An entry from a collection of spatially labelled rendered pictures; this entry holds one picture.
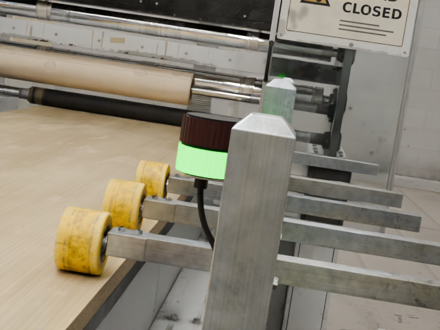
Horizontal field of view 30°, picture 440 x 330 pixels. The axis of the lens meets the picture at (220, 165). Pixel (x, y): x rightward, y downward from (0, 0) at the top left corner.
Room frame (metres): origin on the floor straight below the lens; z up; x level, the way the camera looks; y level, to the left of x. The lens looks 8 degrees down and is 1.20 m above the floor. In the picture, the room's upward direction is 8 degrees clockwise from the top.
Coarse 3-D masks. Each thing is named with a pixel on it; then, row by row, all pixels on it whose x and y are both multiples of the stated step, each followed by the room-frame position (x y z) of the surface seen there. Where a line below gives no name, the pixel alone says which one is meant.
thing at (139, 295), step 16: (176, 224) 1.86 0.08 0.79; (128, 272) 1.29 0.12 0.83; (144, 272) 1.46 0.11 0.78; (160, 272) 1.70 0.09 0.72; (176, 272) 2.01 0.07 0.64; (128, 288) 1.31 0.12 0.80; (144, 288) 1.49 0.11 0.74; (160, 288) 1.74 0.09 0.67; (112, 304) 1.18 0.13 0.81; (128, 304) 1.33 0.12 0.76; (144, 304) 1.52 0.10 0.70; (160, 304) 1.78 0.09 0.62; (96, 320) 1.07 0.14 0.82; (112, 320) 1.19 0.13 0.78; (128, 320) 1.35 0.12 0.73; (144, 320) 1.55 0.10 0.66
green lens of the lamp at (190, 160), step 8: (184, 152) 0.69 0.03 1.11; (192, 152) 0.68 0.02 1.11; (200, 152) 0.68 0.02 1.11; (208, 152) 0.68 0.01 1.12; (216, 152) 0.68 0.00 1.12; (176, 160) 0.70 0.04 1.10; (184, 160) 0.69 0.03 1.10; (192, 160) 0.68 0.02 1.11; (200, 160) 0.68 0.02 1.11; (208, 160) 0.68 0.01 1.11; (216, 160) 0.68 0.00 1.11; (224, 160) 0.68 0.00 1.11; (176, 168) 0.70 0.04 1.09; (184, 168) 0.68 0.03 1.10; (192, 168) 0.68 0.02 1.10; (200, 168) 0.68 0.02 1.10; (208, 168) 0.68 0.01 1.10; (216, 168) 0.68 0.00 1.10; (224, 168) 0.68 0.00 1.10; (208, 176) 0.68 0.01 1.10; (216, 176) 0.68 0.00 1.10
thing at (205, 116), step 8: (216, 120) 0.68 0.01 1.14; (224, 120) 0.68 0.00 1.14; (232, 120) 0.69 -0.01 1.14; (184, 144) 0.69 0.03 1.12; (224, 152) 0.68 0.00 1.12; (192, 176) 0.69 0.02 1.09; (200, 176) 0.68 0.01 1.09; (200, 184) 0.70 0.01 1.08; (200, 192) 0.70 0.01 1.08; (200, 200) 0.70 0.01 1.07; (200, 208) 0.70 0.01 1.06; (200, 216) 0.70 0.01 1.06; (208, 232) 0.70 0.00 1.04; (208, 240) 0.70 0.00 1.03
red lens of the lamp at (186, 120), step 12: (192, 120) 0.68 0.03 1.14; (204, 120) 0.68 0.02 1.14; (180, 132) 0.70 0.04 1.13; (192, 132) 0.68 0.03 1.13; (204, 132) 0.68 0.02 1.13; (216, 132) 0.68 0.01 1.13; (228, 132) 0.68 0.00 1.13; (192, 144) 0.68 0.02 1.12; (204, 144) 0.68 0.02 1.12; (216, 144) 0.68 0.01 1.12; (228, 144) 0.68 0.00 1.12
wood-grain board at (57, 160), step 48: (0, 144) 1.98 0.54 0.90; (48, 144) 2.10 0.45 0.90; (96, 144) 2.24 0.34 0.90; (144, 144) 2.39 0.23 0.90; (0, 192) 1.41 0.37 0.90; (48, 192) 1.47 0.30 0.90; (96, 192) 1.54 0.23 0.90; (0, 240) 1.10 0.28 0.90; (48, 240) 1.13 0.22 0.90; (0, 288) 0.89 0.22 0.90; (48, 288) 0.92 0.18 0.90; (96, 288) 0.95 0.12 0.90
